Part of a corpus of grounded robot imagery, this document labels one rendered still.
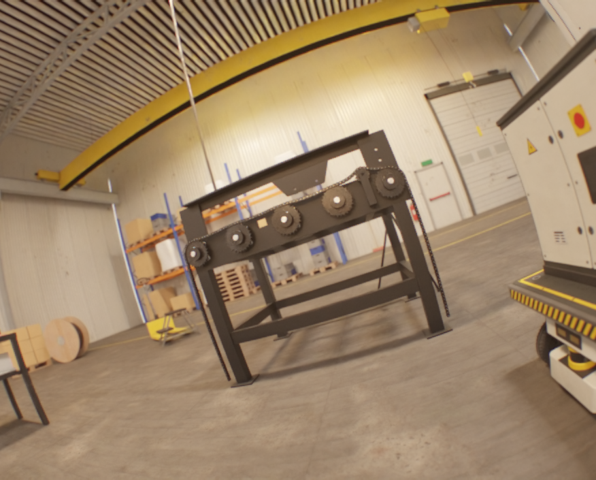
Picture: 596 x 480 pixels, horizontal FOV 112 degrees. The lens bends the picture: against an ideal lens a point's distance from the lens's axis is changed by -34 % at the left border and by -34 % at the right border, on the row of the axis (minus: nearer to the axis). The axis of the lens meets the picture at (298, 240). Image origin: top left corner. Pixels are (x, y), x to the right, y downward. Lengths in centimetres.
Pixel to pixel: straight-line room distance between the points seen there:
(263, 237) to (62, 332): 638
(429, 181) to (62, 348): 1178
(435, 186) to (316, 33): 637
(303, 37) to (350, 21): 139
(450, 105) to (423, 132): 158
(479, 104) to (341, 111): 539
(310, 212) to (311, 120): 1006
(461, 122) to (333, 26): 587
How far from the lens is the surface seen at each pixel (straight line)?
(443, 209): 1102
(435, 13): 952
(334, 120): 1152
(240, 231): 172
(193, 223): 193
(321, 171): 170
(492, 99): 1294
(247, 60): 902
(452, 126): 1182
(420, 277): 165
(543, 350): 112
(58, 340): 766
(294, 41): 892
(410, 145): 1128
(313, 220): 166
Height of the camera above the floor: 64
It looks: 3 degrees up
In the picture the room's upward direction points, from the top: 19 degrees counter-clockwise
